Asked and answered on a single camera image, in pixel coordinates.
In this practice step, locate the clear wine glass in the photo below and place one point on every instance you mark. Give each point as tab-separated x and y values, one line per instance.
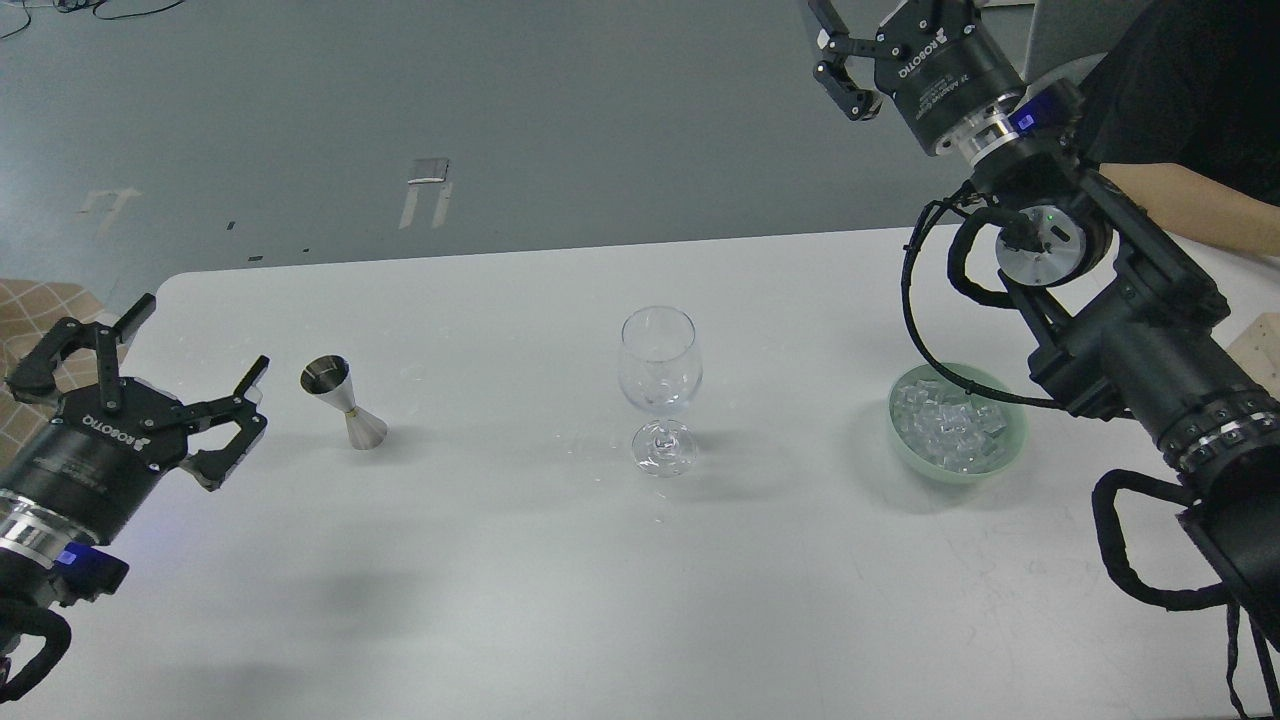
660	371

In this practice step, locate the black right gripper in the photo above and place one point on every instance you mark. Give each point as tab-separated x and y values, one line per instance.
942	66

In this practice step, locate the beige checked cushion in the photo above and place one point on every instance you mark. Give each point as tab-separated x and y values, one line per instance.
29	309

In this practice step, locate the green bowl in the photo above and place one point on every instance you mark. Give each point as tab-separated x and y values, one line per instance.
1018	436

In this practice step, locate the pile of ice cubes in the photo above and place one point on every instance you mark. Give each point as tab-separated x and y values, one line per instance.
951	430

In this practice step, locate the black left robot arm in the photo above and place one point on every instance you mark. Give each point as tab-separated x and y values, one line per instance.
35	635

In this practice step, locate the seated person in black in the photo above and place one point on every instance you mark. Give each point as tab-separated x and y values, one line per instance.
1182	117

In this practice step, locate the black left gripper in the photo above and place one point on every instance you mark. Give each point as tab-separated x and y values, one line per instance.
105	446

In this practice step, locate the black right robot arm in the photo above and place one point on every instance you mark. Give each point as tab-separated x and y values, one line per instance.
1122	316

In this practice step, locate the steel double jigger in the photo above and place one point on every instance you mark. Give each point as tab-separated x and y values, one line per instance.
329	378

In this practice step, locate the light wooden block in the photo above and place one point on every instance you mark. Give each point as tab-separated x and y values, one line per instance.
1256	351

